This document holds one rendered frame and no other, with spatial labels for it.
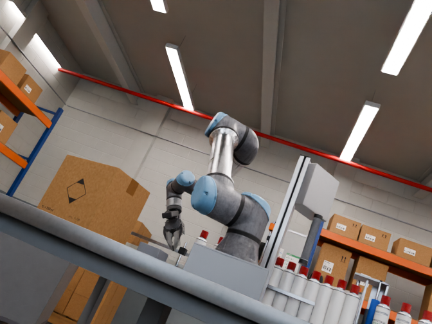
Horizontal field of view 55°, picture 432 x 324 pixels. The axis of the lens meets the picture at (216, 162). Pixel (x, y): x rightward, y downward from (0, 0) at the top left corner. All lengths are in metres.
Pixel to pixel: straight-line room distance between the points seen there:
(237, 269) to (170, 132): 5.88
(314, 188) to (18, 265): 2.57
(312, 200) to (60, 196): 1.01
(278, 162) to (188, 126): 1.62
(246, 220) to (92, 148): 6.07
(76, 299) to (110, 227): 3.43
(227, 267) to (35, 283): 2.58
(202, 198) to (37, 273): 2.50
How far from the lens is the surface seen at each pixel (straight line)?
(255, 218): 1.34
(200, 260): 1.24
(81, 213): 1.63
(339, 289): 1.77
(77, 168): 1.76
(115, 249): 0.96
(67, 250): 1.05
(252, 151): 1.69
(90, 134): 7.40
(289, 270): 1.78
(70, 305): 5.08
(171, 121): 7.10
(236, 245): 1.30
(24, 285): 3.66
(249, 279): 1.22
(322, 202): 1.78
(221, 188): 1.31
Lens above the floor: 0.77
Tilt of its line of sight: 19 degrees up
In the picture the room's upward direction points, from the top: 24 degrees clockwise
